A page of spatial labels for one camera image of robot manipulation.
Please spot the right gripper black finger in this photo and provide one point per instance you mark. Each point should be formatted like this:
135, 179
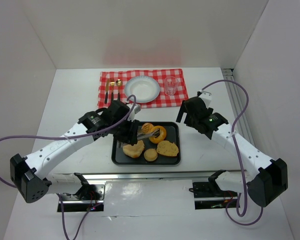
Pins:
180, 114
187, 121

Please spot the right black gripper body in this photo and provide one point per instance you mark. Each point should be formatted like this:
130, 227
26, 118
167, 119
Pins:
184, 115

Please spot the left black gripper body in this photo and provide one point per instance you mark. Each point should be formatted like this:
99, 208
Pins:
129, 132

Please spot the glazed ring donut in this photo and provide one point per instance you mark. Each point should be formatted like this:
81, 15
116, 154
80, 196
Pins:
162, 134

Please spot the speckled bread slice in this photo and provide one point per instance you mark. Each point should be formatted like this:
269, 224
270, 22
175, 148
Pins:
167, 148

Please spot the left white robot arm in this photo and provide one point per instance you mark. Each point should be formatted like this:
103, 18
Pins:
32, 175

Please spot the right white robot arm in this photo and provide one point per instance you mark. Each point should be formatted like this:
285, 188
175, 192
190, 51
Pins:
265, 179

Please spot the flat bread with hole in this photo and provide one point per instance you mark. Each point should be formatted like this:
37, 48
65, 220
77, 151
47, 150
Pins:
134, 151

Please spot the small round bun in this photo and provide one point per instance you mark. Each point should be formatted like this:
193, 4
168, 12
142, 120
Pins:
146, 127

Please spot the black serving tray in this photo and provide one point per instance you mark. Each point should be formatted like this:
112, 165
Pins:
119, 158

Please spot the red checkered cloth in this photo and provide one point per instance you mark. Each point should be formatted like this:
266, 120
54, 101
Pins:
159, 75

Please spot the small round muffin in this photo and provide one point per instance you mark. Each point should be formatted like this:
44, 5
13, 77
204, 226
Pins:
150, 155

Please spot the clear drinking glass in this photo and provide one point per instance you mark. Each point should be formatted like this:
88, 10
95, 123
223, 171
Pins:
170, 85

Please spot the white round plate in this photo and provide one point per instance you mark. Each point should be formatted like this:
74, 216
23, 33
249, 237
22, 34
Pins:
144, 88

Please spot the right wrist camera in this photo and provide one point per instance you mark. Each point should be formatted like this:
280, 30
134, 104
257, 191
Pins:
205, 96

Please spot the aluminium side rail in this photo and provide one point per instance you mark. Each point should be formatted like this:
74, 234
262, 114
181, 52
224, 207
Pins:
238, 101

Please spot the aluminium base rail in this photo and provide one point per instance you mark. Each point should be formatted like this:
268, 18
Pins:
147, 176

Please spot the gold spoon black handle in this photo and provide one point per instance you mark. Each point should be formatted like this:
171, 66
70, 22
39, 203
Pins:
118, 84

